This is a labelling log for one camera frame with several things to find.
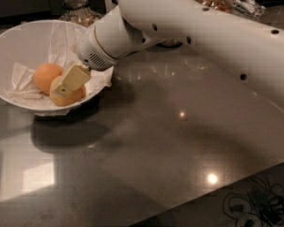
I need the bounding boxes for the leftmost glass jar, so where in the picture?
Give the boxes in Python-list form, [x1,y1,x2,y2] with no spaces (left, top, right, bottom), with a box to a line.
[61,0,102,27]

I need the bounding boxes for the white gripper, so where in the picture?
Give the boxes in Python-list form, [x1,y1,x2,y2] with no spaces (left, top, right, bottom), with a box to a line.
[51,25,117,96]

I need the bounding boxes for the orange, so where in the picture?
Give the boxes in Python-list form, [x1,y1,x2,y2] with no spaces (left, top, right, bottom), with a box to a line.
[33,62,63,95]
[49,86,86,107]

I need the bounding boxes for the white paper liner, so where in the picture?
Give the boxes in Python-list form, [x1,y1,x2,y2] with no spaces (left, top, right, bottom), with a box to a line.
[5,20,115,116]

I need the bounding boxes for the black cable bundle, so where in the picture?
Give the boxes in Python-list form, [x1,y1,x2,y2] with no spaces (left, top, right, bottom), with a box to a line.
[222,175,284,227]

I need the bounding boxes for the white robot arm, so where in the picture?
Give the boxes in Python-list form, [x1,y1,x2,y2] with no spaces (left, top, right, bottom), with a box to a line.
[53,0,284,110]

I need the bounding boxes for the clear plastic bag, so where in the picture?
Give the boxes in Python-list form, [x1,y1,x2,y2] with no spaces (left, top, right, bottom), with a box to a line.
[227,0,265,18]

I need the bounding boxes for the white bowl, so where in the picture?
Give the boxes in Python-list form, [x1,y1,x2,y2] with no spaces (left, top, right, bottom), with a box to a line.
[0,19,115,117]

